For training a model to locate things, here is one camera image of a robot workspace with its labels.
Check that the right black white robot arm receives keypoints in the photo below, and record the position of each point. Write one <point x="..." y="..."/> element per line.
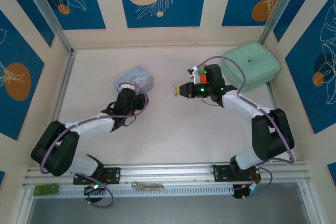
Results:
<point x="244" y="106"/>

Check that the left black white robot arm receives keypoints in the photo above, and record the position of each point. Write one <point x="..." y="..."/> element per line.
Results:
<point x="89" y="127"/>

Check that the orange ball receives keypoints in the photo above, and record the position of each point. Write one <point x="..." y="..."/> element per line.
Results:
<point x="203" y="79"/>

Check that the mint green zip case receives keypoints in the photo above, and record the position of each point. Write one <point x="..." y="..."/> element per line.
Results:
<point x="249" y="64"/>

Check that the black controller box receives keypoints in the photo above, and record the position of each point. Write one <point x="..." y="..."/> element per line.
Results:
<point x="90" y="191"/>
<point x="240" y="192"/>

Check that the green circuit board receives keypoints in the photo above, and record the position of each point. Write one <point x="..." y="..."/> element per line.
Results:
<point x="46" y="190"/>

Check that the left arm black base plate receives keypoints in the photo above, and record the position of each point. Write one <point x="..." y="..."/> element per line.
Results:
<point x="114" y="175"/>

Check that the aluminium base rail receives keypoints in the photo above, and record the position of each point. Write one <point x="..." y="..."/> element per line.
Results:
<point x="168" y="172"/>

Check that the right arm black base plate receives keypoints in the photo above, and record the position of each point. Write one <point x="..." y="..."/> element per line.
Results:
<point x="221" y="174"/>

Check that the aluminium frame post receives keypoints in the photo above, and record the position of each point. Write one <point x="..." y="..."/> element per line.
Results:
<point x="50" y="16"/>
<point x="278" y="9"/>

